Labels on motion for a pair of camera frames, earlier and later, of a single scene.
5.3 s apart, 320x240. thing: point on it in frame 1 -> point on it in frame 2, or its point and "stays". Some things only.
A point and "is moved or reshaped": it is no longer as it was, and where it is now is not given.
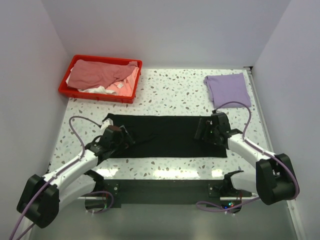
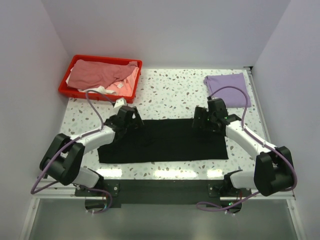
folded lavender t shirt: (226, 88) stays
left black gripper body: (121, 144) -> (135, 122)
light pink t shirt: (126, 86) stays
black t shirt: (163, 136) is moved or reshaped
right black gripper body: (210, 134) -> (207, 121)
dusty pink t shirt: (84, 74) stays
